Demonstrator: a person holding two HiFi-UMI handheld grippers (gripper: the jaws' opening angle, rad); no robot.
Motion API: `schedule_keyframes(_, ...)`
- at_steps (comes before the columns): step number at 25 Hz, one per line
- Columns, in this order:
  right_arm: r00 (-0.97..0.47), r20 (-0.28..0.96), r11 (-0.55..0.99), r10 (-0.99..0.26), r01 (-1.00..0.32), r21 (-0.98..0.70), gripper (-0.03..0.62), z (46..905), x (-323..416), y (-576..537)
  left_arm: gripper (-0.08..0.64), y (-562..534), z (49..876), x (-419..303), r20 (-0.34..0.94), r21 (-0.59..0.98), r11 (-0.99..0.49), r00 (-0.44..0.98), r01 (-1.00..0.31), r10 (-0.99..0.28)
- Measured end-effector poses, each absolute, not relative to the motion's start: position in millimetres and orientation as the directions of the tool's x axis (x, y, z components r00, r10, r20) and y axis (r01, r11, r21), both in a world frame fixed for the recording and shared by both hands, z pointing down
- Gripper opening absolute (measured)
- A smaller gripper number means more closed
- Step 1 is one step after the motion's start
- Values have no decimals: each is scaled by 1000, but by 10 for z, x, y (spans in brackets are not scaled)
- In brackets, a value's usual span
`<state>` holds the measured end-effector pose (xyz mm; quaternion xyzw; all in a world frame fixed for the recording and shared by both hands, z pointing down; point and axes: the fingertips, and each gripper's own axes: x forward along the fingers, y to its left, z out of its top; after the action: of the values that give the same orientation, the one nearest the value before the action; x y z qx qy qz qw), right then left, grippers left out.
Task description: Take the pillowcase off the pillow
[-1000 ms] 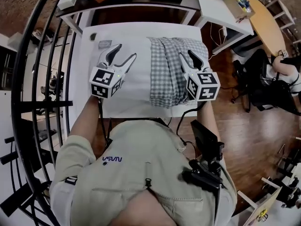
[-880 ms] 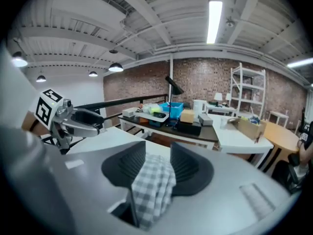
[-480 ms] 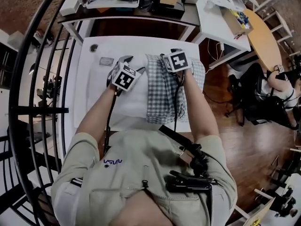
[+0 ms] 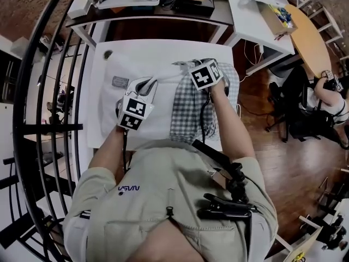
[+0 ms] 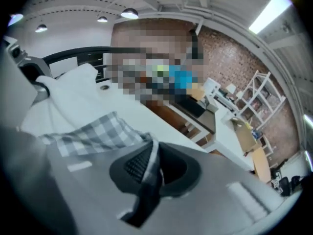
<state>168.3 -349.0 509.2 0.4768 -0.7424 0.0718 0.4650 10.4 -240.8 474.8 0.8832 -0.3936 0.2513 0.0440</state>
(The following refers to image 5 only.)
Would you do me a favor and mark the white desk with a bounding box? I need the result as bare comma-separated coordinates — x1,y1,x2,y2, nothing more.
212,99,255,171

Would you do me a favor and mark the white table with clutter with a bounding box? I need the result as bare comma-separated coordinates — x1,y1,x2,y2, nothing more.
144,92,216,141

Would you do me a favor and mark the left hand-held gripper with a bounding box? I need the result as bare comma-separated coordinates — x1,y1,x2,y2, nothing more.
0,36,52,132

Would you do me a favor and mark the blue plastic bin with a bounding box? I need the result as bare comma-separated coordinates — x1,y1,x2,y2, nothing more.
168,65,194,95

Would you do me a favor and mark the white shelf rack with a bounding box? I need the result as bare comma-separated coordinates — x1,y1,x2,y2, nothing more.
234,71,286,132

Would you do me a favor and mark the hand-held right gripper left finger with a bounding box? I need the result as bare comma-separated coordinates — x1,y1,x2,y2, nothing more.
7,130,154,235

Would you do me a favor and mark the black office chair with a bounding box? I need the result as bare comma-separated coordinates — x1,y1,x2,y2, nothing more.
271,170,304,197

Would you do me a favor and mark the white pillow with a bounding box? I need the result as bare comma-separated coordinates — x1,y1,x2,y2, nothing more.
21,63,147,141

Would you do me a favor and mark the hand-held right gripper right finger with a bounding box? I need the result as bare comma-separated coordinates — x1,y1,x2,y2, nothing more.
136,142,287,235

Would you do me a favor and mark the round wooden table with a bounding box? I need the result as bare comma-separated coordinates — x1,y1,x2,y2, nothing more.
251,145,272,181

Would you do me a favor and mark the grey checked pillowcase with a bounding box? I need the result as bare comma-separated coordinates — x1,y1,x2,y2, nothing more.
39,111,162,193

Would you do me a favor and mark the long ceiling light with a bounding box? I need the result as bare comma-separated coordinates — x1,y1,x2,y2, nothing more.
248,0,293,33

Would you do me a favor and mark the black metal railing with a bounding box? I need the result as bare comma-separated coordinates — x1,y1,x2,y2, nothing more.
43,46,142,80

